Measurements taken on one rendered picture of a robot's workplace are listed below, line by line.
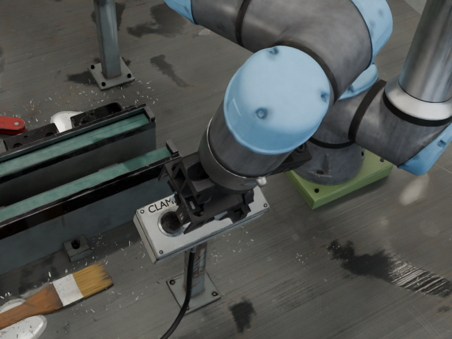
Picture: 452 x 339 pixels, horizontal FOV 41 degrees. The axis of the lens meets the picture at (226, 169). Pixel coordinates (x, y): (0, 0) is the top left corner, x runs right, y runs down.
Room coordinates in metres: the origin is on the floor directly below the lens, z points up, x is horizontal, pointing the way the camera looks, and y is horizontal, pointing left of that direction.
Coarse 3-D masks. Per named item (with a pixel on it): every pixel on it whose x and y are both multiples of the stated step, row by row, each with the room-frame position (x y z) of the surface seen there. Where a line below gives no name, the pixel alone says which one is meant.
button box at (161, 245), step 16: (256, 192) 0.50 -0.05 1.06; (144, 208) 0.44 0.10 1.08; (160, 208) 0.45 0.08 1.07; (176, 208) 0.45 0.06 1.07; (256, 208) 0.48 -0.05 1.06; (144, 224) 0.42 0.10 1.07; (160, 224) 0.43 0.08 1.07; (208, 224) 0.44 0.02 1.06; (224, 224) 0.45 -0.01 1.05; (240, 224) 0.47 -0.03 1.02; (144, 240) 0.42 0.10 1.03; (160, 240) 0.41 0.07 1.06; (176, 240) 0.41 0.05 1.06; (192, 240) 0.42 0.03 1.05; (208, 240) 0.45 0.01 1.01; (160, 256) 0.39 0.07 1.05
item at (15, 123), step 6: (0, 120) 0.79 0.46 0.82; (6, 120) 0.79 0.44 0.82; (12, 120) 0.79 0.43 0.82; (18, 120) 0.80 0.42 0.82; (0, 126) 0.78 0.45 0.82; (6, 126) 0.78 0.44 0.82; (12, 126) 0.78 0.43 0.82; (18, 126) 0.78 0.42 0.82; (24, 126) 0.80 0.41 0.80; (0, 132) 0.77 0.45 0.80; (6, 132) 0.78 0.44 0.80; (12, 132) 0.78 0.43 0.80; (18, 132) 0.78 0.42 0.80; (24, 132) 0.78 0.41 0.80
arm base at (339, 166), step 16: (320, 144) 0.73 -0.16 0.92; (336, 144) 0.73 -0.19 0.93; (352, 144) 0.74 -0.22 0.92; (320, 160) 0.73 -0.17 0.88; (336, 160) 0.72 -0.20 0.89; (352, 160) 0.73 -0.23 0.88; (304, 176) 0.72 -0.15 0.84; (320, 176) 0.71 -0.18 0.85; (336, 176) 0.71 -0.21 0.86; (352, 176) 0.73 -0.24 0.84
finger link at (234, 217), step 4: (244, 204) 0.40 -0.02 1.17; (240, 208) 0.39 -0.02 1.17; (244, 208) 0.39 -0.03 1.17; (248, 208) 0.40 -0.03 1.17; (228, 212) 0.40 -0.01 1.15; (232, 212) 0.40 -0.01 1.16; (236, 212) 0.39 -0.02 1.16; (240, 212) 0.39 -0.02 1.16; (244, 212) 0.39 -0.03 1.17; (248, 212) 0.39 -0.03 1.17; (224, 216) 0.41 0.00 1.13; (228, 216) 0.40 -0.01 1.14; (232, 216) 0.39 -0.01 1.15; (236, 216) 0.39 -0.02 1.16; (240, 216) 0.39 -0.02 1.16; (244, 216) 0.40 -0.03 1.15; (220, 220) 0.41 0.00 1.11; (232, 220) 0.40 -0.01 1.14; (236, 220) 0.39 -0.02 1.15; (240, 220) 0.40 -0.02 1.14
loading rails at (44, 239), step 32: (96, 128) 0.71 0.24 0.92; (128, 128) 0.72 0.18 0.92; (0, 160) 0.61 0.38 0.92; (32, 160) 0.62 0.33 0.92; (64, 160) 0.64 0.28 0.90; (96, 160) 0.68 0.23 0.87; (128, 160) 0.65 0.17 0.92; (160, 160) 0.65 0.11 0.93; (0, 192) 0.58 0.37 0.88; (32, 192) 0.61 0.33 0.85; (64, 192) 0.57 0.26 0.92; (96, 192) 0.57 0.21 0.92; (128, 192) 0.60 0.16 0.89; (160, 192) 0.64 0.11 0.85; (0, 224) 0.49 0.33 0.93; (32, 224) 0.51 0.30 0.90; (64, 224) 0.54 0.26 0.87; (96, 224) 0.57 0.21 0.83; (0, 256) 0.47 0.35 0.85; (32, 256) 0.50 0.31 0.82
